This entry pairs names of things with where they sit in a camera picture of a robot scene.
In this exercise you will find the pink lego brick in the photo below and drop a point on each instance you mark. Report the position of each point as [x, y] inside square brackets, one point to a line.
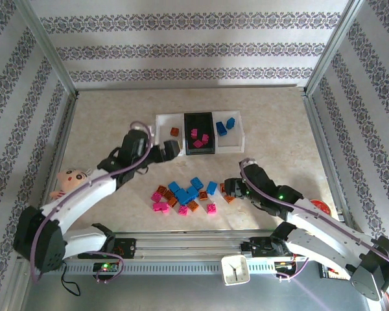
[205, 137]
[198, 144]
[160, 207]
[183, 210]
[156, 196]
[194, 133]
[211, 208]

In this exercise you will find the white square analog clock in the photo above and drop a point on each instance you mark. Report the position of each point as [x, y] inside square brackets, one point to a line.
[235, 270]

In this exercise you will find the small circuit board green LED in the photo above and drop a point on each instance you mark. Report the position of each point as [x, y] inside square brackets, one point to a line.
[105, 267]

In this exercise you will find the black power distribution board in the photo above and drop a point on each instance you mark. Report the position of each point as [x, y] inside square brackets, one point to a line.
[330, 272]

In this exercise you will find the black plastic bin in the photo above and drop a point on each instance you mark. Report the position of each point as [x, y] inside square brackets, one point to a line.
[197, 121]

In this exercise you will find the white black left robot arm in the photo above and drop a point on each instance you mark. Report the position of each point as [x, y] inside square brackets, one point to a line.
[81, 194]

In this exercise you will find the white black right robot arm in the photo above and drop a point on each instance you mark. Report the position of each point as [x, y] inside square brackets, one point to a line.
[327, 230]

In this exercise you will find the aluminium frame post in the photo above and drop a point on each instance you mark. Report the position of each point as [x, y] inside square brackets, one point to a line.
[45, 48]
[330, 48]

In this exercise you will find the aluminium arm base rail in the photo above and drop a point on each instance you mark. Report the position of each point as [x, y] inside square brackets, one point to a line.
[188, 246]

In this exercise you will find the aluminium side frame rail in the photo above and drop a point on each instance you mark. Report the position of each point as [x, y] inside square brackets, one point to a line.
[314, 129]
[66, 129]

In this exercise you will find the cartoon boy plush toy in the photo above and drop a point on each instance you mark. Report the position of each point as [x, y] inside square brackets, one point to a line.
[69, 178]

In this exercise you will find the red round tin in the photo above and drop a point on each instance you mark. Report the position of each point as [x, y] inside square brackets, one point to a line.
[321, 206]

